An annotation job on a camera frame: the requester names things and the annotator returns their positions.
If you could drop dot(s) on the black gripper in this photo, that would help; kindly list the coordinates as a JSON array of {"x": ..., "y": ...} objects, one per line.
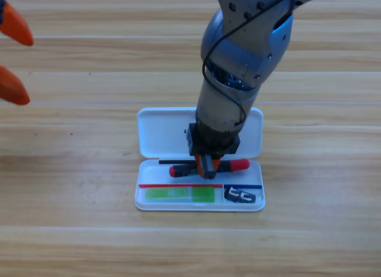
[
  {"x": 2, "y": 7},
  {"x": 211, "y": 143}
]

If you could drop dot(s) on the red black marker pen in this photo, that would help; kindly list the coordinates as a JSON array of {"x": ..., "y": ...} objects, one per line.
[{"x": 238, "y": 165}]

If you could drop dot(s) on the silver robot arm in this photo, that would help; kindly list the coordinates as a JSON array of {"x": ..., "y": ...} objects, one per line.
[{"x": 244, "y": 50}]

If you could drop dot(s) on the green eraser bar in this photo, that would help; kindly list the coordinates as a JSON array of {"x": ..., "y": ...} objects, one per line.
[{"x": 202, "y": 194}]

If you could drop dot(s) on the white Unitree pencil case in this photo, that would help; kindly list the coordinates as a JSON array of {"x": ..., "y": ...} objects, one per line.
[{"x": 160, "y": 134}]

